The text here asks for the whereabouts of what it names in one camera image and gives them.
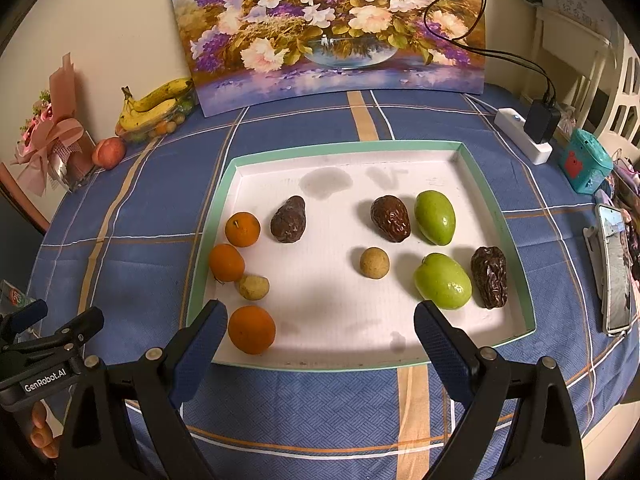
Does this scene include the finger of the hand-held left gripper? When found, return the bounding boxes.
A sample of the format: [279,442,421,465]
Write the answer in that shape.
[0,300,48,341]
[0,306,106,367]

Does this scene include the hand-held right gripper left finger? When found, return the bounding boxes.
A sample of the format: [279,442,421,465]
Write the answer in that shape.
[55,300,229,480]

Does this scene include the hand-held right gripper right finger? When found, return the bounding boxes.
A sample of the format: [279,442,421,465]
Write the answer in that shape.
[413,300,586,480]

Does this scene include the orange tangerine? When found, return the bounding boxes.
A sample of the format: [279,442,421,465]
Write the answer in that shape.
[228,306,277,356]
[225,211,262,248]
[208,243,246,282]

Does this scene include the green jujube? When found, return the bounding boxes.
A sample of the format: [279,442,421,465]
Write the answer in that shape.
[413,252,473,310]
[414,190,457,247]

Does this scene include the small tan longan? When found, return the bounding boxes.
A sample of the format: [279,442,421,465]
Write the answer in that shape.
[360,246,391,277]
[237,275,271,302]

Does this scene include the wrinkled brown date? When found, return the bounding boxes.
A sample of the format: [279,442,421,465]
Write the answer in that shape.
[370,196,412,243]
[470,246,509,309]

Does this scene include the white tray with green rim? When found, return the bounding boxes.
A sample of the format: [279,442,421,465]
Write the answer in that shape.
[185,141,537,372]

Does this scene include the dark brown avocado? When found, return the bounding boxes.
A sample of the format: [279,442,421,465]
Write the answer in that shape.
[270,195,307,244]

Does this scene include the person's left hand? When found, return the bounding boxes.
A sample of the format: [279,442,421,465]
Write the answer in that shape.
[30,400,63,461]

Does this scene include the clear plastic packet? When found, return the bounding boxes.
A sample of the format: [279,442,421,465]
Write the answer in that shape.
[0,280,28,311]

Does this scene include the dark wooden furniture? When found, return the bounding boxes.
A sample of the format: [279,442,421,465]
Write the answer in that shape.
[0,162,51,281]

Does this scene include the blue plaid tablecloth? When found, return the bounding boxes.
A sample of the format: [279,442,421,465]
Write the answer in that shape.
[25,82,640,480]

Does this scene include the red peach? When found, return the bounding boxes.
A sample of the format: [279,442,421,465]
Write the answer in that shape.
[91,137,127,168]

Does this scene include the pink wrapped bouquet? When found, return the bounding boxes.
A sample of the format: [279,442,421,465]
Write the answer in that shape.
[10,52,96,193]

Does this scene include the smartphone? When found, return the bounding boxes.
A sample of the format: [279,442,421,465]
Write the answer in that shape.
[595,203,632,336]

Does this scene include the clear container of small fruit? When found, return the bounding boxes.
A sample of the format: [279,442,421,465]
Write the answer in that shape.
[115,100,198,143]

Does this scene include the teal box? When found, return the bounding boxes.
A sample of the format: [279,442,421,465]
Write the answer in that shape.
[557,128,614,195]

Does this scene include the white power strip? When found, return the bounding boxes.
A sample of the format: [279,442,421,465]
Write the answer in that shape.
[494,108,553,166]

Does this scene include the black charger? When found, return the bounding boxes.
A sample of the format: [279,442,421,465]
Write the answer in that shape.
[524,100,562,145]

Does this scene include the cluttered small trinkets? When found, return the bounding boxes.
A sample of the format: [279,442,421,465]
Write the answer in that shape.
[600,155,640,281]

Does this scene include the yellow banana bunch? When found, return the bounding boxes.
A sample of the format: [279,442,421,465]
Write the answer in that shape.
[117,77,195,133]

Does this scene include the white chair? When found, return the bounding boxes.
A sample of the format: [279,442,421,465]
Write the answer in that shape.
[520,5,640,151]

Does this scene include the flower painting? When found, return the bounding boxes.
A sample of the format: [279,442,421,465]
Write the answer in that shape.
[165,0,488,118]

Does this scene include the black cable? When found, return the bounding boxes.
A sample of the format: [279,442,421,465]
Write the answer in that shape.
[422,0,557,106]

